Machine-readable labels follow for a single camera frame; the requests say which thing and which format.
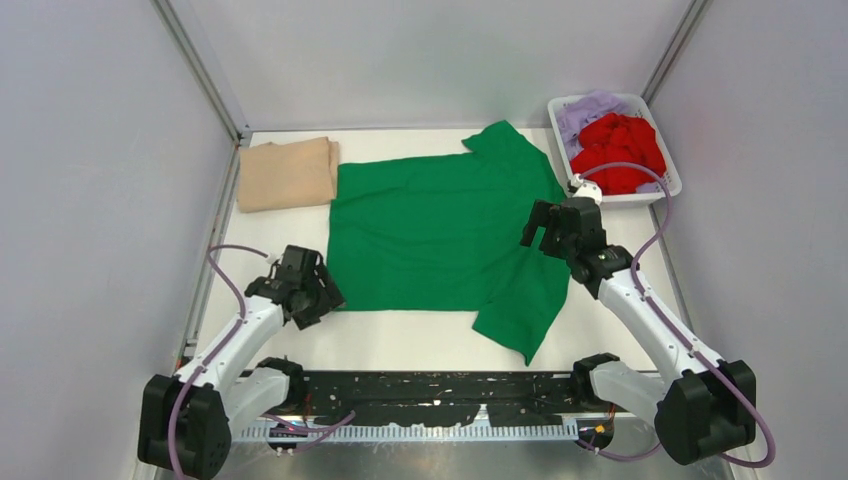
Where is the lavender t shirt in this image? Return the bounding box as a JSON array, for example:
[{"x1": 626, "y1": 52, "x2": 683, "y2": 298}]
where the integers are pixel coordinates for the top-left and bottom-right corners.
[{"x1": 555, "y1": 90, "x2": 629, "y2": 160}]

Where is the grey slotted cable duct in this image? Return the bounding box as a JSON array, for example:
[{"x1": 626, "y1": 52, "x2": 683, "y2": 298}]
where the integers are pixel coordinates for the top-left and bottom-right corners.
[{"x1": 231, "y1": 419, "x2": 579, "y2": 445}]

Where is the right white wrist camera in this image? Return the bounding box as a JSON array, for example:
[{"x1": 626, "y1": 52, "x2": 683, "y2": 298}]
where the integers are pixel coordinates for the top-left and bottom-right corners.
[{"x1": 567, "y1": 174, "x2": 603, "y2": 206}]

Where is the green t shirt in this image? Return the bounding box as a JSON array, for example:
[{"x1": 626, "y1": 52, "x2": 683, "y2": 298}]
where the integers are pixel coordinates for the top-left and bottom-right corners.
[{"x1": 327, "y1": 121, "x2": 570, "y2": 362}]

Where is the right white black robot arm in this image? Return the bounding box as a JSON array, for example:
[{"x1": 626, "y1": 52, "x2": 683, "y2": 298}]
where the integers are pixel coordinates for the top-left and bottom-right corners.
[{"x1": 520, "y1": 197, "x2": 757, "y2": 465}]

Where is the red t shirt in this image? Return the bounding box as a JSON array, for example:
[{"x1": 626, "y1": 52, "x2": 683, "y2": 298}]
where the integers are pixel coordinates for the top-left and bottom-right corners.
[{"x1": 570, "y1": 113, "x2": 667, "y2": 195}]

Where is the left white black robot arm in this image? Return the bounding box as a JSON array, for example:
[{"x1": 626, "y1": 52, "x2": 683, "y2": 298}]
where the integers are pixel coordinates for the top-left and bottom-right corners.
[{"x1": 137, "y1": 245, "x2": 345, "y2": 479}]

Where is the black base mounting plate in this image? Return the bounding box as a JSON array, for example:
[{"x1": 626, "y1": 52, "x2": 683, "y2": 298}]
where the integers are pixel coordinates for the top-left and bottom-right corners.
[{"x1": 268, "y1": 370, "x2": 625, "y2": 427}]

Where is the folded beige t shirt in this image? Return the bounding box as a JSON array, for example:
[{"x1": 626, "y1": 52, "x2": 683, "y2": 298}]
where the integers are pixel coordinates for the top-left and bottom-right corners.
[{"x1": 237, "y1": 137, "x2": 340, "y2": 213}]

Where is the white plastic basket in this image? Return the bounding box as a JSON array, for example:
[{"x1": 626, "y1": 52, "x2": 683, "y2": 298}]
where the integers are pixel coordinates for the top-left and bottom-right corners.
[{"x1": 547, "y1": 93, "x2": 683, "y2": 212}]

